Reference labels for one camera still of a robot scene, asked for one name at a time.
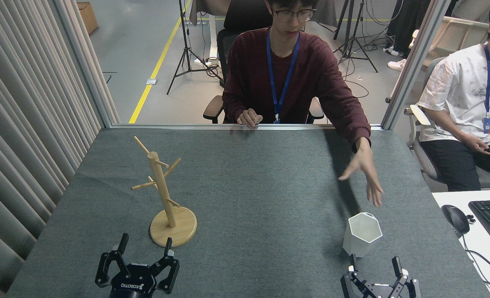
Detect person's glasses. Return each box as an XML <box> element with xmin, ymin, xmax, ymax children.
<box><xmin>270</xmin><ymin>7</ymin><xmax>317</xmax><ymax>24</ymax></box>

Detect black floor cable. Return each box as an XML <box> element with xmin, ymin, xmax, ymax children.
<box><xmin>339</xmin><ymin>58</ymin><xmax>370</xmax><ymax>100</ymax></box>

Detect person's left hand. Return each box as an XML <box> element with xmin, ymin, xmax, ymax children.
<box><xmin>338</xmin><ymin>137</ymin><xmax>384</xmax><ymax>207</ymax></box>

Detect black mouse cable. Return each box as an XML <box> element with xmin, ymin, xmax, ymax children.
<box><xmin>459</xmin><ymin>233</ymin><xmax>490</xmax><ymax>287</ymax></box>

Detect black computer mouse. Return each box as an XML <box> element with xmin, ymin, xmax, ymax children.
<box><xmin>441</xmin><ymin>204</ymin><xmax>471</xmax><ymax>235</ymax></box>

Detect white hexagonal cup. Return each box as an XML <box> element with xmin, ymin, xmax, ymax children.
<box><xmin>343</xmin><ymin>212</ymin><xmax>383</xmax><ymax>258</ymax></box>

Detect cardboard box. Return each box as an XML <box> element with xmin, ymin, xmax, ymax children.
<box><xmin>77</xmin><ymin>2</ymin><xmax>99</xmax><ymax>35</ymax></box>

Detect silver frame post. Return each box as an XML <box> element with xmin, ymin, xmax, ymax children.
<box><xmin>50</xmin><ymin>0</ymin><xmax>115</xmax><ymax>128</ymax></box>
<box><xmin>381</xmin><ymin>0</ymin><xmax>453</xmax><ymax>131</ymax></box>

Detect wooden cup rack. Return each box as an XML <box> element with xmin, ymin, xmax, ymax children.
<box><xmin>131</xmin><ymin>136</ymin><xmax>198</xmax><ymax>248</ymax></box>

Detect person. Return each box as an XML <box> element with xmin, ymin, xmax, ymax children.
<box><xmin>383</xmin><ymin>0</ymin><xmax>432</xmax><ymax>71</ymax></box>
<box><xmin>222</xmin><ymin>0</ymin><xmax>372</xmax><ymax>154</ymax></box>
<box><xmin>415</xmin><ymin>0</ymin><xmax>490</xmax><ymax>192</ymax></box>

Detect person's right hand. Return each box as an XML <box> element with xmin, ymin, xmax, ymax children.
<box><xmin>237</xmin><ymin>108</ymin><xmax>264</xmax><ymax>130</ymax></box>
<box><xmin>463</xmin><ymin>135</ymin><xmax>490</xmax><ymax>155</ymax></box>

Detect white desk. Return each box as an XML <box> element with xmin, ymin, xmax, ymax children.
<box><xmin>431</xmin><ymin>190</ymin><xmax>490</xmax><ymax>298</ymax></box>

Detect grey office chair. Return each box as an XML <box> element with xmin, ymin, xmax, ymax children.
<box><xmin>404</xmin><ymin>56</ymin><xmax>490</xmax><ymax>191</ymax></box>

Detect white desk frame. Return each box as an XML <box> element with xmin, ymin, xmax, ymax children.
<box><xmin>193</xmin><ymin>14</ymin><xmax>222</xmax><ymax>67</ymax></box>

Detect silver table edge rail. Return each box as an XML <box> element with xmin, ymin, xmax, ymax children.
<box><xmin>111</xmin><ymin>123</ymin><xmax>383</xmax><ymax>132</ymax></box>

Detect black office chair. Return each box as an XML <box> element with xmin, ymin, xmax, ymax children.
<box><xmin>203</xmin><ymin>0</ymin><xmax>325</xmax><ymax>125</ymax></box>

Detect black tripod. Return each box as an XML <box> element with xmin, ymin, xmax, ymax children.
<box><xmin>166</xmin><ymin>0</ymin><xmax>221</xmax><ymax>96</ymax></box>
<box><xmin>333</xmin><ymin>0</ymin><xmax>379</xmax><ymax>74</ymax></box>

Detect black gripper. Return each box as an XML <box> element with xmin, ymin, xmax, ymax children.
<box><xmin>341</xmin><ymin>254</ymin><xmax>422</xmax><ymax>298</ymax></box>
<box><xmin>95</xmin><ymin>233</ymin><xmax>180</xmax><ymax>298</ymax></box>

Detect grey pleated curtain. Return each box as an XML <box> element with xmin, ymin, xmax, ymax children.
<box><xmin>0</xmin><ymin>0</ymin><xmax>121</xmax><ymax>298</ymax></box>

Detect beige chair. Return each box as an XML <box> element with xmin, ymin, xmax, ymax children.
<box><xmin>408</xmin><ymin>16</ymin><xmax>490</xmax><ymax>69</ymax></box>

